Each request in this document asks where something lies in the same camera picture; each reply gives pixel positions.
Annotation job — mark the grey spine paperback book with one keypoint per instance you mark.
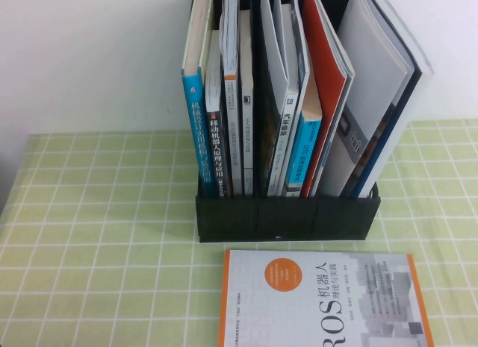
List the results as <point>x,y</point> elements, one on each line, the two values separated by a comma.
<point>247,138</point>

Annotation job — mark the black perforated book holder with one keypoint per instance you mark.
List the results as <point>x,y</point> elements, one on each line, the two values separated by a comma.
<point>291,220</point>

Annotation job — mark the red cover magazine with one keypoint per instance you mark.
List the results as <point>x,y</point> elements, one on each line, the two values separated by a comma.
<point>325,56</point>

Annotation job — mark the green checked tablecloth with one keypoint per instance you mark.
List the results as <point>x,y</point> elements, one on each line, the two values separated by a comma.
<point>112,250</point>

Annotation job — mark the black spine robotics book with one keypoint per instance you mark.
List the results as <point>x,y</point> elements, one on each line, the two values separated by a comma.
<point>216,145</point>

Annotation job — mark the large white navy cover book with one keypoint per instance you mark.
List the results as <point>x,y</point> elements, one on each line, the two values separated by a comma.
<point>390,138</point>

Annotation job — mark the teal hardcover book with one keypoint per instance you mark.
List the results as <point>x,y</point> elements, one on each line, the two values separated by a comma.
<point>195,119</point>

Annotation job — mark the white orange ROS book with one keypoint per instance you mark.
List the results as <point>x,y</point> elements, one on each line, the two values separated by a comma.
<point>298,306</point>

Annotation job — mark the grey photo cover magazine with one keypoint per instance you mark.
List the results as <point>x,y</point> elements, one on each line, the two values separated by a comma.
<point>373,63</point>

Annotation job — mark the black starry cover book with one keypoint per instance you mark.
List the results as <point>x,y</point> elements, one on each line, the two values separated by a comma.
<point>275,63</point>

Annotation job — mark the cyan DTC book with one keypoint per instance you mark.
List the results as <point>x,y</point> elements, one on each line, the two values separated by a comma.
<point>304,153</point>

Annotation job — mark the white book orange spine band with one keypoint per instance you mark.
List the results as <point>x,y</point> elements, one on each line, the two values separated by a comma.
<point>233,138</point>

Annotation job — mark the thin white paperback book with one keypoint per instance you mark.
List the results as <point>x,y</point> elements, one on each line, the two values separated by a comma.
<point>302,63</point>

